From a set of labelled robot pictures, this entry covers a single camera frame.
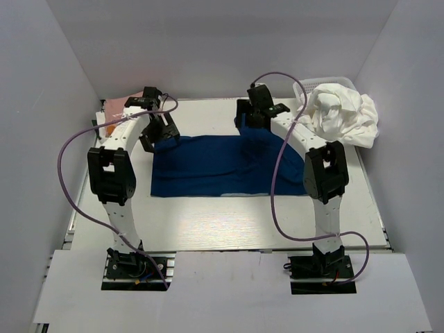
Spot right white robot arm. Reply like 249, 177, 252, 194
236, 83, 349, 277

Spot blue t-shirt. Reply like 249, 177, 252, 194
151, 127, 307, 198

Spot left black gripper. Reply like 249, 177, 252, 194
139, 112, 179, 153

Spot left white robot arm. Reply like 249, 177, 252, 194
87, 87, 180, 277

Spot folded pink t-shirt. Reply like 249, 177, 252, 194
104, 91, 143, 122

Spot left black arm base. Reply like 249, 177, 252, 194
101, 251, 175, 291

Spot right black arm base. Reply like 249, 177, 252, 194
283, 255, 357, 295

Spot white plastic basket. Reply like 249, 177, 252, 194
293, 76, 356, 105

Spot crumpled white t-shirts pile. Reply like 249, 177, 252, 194
298, 83, 379, 148

